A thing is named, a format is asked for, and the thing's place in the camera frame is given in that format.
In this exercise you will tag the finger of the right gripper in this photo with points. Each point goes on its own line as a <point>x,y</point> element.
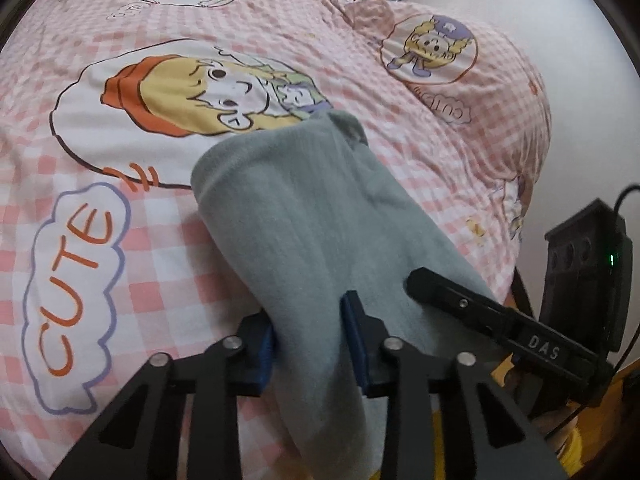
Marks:
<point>554,369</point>

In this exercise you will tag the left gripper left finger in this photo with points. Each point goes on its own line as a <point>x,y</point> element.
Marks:
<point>171,407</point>

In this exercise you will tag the pink checkered cartoon duvet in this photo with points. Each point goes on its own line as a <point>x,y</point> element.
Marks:
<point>106,107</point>

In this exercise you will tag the pink checkered cartoon pillow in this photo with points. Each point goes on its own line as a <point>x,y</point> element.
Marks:
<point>479,91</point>

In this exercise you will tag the grey knit pants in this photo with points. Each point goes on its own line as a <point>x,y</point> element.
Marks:
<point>303,214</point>

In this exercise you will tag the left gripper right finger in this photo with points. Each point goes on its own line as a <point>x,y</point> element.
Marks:
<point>445,419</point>

